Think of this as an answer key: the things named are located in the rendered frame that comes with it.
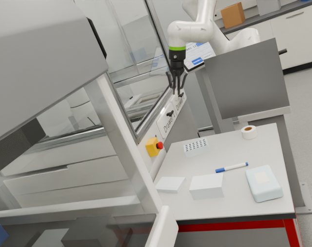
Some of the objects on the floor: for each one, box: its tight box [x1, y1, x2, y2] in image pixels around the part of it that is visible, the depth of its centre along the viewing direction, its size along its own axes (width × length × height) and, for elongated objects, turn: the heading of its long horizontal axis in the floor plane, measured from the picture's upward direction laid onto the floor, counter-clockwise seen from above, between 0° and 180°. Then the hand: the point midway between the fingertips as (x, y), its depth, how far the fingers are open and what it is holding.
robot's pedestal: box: [238, 106, 312, 215], centre depth 175 cm, size 30×30×76 cm
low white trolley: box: [153, 123, 304, 247], centre depth 134 cm, size 58×62×76 cm
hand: (176, 94), depth 155 cm, fingers closed
